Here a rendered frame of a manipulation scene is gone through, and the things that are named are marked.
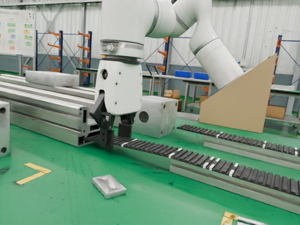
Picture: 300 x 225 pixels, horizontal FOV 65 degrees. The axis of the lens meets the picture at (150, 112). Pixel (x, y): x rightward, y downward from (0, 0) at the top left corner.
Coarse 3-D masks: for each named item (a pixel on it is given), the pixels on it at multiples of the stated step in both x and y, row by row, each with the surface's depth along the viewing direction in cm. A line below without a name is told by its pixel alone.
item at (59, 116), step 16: (0, 96) 64; (16, 96) 58; (32, 96) 55; (48, 96) 63; (64, 96) 60; (16, 112) 61; (32, 112) 55; (48, 112) 52; (64, 112) 51; (80, 112) 48; (32, 128) 56; (48, 128) 53; (64, 128) 50; (80, 128) 49; (96, 128) 54; (80, 144) 50
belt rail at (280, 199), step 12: (180, 168) 40; (192, 168) 39; (204, 180) 38; (216, 180) 37; (228, 180) 37; (240, 180) 35; (240, 192) 35; (252, 192) 34; (264, 192) 34; (276, 192) 33; (276, 204) 33; (288, 204) 32
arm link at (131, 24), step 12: (108, 0) 40; (120, 0) 40; (132, 0) 40; (144, 0) 42; (108, 12) 41; (120, 12) 40; (132, 12) 40; (144, 12) 42; (156, 12) 44; (108, 24) 41; (120, 24) 40; (132, 24) 41; (144, 24) 43; (108, 36) 41; (120, 36) 41; (132, 36) 41; (144, 36) 44
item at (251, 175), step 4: (248, 168) 37; (244, 172) 36; (248, 172) 36; (252, 172) 36; (256, 172) 36; (244, 176) 34; (248, 176) 34; (252, 176) 34; (256, 176) 35; (244, 180) 34; (248, 180) 33; (252, 180) 33; (256, 180) 34
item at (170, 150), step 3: (168, 147) 44; (171, 147) 44; (177, 147) 44; (162, 150) 42; (165, 150) 42; (168, 150) 43; (171, 150) 42; (174, 150) 43; (159, 153) 40; (162, 153) 41; (165, 153) 40; (168, 153) 41; (171, 153) 41; (165, 156) 40
